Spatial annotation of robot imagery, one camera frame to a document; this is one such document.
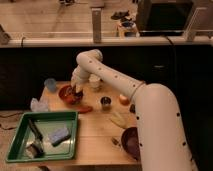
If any dark red grape bunch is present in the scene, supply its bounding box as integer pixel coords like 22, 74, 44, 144
69, 87, 83, 99

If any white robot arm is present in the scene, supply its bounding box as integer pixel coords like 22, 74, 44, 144
71, 49, 199, 171

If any red bowl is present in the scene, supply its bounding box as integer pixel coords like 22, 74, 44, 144
58, 85, 82, 105

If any purple bowl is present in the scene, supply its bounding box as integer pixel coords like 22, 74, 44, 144
121, 127, 140, 160

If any clear plastic cup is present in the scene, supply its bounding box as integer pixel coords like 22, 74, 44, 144
89, 74, 101, 89

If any blue plastic cup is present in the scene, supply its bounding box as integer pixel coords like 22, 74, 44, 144
44, 78, 57, 93

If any orange carrot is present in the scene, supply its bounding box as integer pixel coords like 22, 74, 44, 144
75, 106, 93, 114

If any green plastic tray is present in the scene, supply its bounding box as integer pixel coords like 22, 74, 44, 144
6, 111, 78, 163

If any orange candle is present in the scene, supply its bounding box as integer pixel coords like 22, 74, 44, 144
119, 94, 130, 106

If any blue sponge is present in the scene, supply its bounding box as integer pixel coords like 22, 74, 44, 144
48, 127, 71, 146

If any yellow banana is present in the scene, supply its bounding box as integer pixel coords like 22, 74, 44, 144
109, 111, 136, 129

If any small metal clip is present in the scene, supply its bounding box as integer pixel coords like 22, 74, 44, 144
111, 137, 121, 147

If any black monitor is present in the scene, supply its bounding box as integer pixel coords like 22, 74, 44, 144
136, 0, 193, 31

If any white vertical post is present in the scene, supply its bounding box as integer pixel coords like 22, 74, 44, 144
92, 8, 101, 43

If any black handled dish brush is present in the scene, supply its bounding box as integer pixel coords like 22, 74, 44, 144
25, 119, 44, 159

